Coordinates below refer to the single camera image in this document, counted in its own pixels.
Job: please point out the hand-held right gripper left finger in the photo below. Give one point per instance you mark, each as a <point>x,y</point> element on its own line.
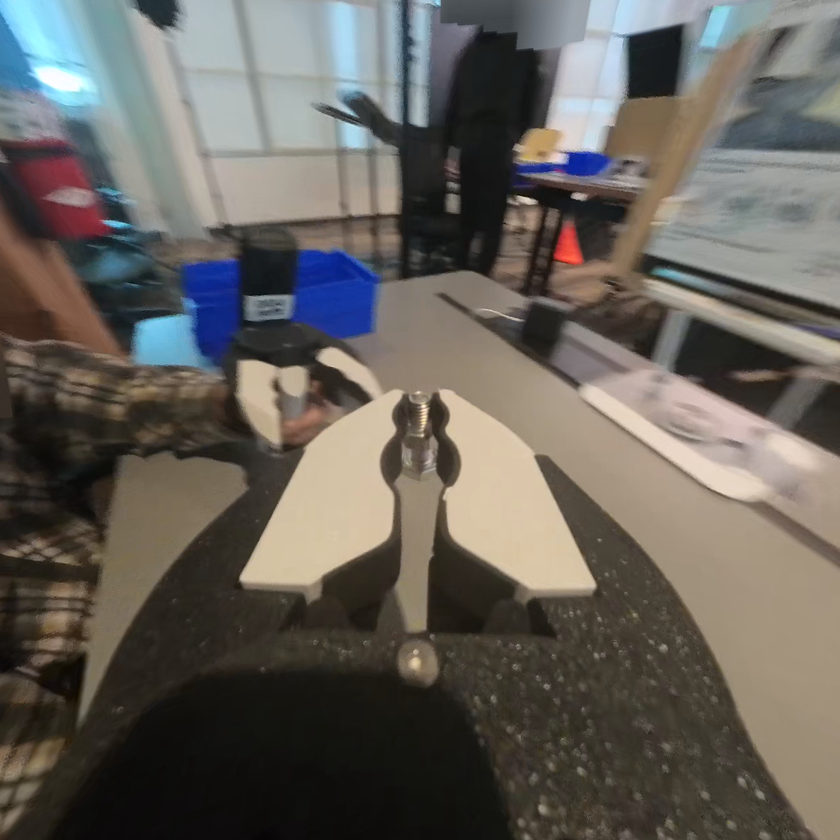
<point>328,512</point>

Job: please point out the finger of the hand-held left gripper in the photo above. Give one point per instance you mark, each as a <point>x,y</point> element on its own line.
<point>348,371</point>
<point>256,400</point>

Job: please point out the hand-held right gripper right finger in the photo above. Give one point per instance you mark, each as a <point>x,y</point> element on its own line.
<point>505,518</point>

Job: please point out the large blue plastic bin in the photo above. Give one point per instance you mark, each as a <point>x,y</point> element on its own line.
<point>328,295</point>

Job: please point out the silver hex bolt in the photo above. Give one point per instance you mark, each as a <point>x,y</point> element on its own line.
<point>418,459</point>

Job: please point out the person's left forearm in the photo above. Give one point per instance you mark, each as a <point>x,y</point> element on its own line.
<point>131,407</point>

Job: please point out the black office chair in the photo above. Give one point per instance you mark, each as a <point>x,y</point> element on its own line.
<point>426,197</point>

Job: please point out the black music stand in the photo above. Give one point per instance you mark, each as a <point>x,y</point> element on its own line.
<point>374,121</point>

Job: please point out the black charger cube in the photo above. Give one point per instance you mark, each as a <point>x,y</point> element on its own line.
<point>548,325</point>

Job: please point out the red fire extinguisher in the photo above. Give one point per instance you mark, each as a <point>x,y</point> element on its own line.
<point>59,190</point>

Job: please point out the black metal pole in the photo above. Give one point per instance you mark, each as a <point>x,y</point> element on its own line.
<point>405,65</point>

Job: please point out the orange traffic cone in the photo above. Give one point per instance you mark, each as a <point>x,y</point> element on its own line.
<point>569,249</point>

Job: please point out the person's plaid shirt torso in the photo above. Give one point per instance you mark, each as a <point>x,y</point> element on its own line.
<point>39,590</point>

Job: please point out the yellow wooden panel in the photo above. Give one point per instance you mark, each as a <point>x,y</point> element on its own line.
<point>543,143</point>

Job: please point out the wooden desk with black legs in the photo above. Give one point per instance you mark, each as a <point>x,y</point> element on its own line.
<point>590,187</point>

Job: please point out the small blue bin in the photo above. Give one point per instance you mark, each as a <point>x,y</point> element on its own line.
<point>587,164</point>

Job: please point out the wooden board with instruction sheet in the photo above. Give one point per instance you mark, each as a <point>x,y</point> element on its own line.
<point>754,197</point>

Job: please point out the wooden post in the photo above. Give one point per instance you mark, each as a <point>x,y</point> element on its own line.
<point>39,289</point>

